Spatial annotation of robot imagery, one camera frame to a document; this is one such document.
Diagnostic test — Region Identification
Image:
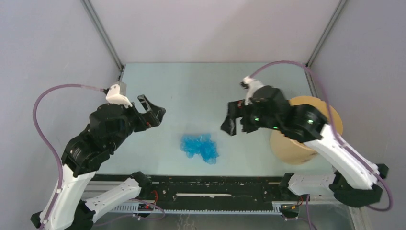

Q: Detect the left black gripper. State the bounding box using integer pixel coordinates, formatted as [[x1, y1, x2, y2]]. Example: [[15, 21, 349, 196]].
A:
[[111, 93, 167, 150]]

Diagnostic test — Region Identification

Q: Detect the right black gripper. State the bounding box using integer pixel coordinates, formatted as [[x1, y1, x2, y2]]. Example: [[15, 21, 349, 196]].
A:
[[220, 100, 280, 137]]

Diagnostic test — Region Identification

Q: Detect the blue plastic trash bag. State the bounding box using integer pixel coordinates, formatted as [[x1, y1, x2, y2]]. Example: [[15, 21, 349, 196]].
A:
[[180, 134, 219, 164]]

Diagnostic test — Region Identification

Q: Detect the beige plastic trash bin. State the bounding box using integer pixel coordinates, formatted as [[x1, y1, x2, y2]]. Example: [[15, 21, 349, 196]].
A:
[[270, 95, 329, 165]]

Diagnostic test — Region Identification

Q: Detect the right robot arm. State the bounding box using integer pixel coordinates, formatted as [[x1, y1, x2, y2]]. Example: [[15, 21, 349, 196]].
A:
[[221, 85, 388, 207]]

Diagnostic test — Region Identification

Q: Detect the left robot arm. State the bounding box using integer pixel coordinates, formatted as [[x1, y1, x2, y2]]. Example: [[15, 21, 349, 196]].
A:
[[31, 95, 166, 230]]

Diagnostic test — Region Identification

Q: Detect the small electronics board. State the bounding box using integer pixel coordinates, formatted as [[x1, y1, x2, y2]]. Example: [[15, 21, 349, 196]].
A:
[[137, 204, 154, 211]]

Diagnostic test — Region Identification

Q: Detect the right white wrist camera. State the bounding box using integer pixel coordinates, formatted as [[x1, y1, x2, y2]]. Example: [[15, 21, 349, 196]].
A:
[[240, 76, 264, 105]]

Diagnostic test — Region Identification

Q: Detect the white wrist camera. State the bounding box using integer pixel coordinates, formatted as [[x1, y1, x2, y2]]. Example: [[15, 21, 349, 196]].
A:
[[105, 81, 133, 108], [240, 76, 264, 105]]

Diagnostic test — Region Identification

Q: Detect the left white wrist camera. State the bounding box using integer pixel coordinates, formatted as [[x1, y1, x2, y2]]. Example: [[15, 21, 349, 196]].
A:
[[105, 81, 133, 108]]

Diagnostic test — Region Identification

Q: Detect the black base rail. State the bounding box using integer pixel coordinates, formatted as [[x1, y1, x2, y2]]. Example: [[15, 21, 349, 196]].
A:
[[85, 173, 305, 215]]

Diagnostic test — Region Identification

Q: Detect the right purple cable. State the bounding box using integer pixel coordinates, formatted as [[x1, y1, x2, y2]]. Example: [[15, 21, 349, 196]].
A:
[[248, 60, 393, 212]]

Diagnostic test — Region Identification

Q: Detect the purple cable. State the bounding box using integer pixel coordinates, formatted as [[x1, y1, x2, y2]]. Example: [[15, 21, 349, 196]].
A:
[[33, 83, 107, 230], [248, 60, 393, 212]]

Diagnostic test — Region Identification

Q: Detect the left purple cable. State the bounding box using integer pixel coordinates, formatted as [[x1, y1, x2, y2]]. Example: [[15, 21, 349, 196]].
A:
[[33, 83, 107, 230]]

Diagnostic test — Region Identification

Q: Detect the left corner frame post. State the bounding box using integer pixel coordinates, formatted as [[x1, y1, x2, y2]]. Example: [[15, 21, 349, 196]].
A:
[[80, 0, 124, 72]]

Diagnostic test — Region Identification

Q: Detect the corner frame post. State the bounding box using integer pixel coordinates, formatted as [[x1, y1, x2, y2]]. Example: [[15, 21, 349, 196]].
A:
[[80, 0, 124, 72], [306, 0, 348, 67]]

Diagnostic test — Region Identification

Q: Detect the right corner frame post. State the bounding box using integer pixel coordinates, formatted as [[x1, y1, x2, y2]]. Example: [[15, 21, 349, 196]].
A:
[[306, 0, 348, 67]]

